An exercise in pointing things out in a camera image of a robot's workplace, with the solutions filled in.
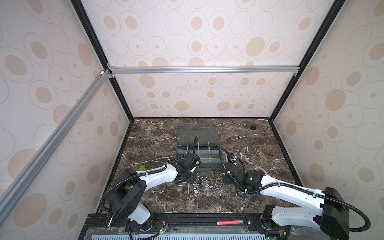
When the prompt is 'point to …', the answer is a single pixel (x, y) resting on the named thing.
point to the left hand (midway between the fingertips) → (196, 174)
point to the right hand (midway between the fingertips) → (225, 172)
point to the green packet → (143, 167)
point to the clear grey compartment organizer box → (202, 141)
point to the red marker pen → (230, 222)
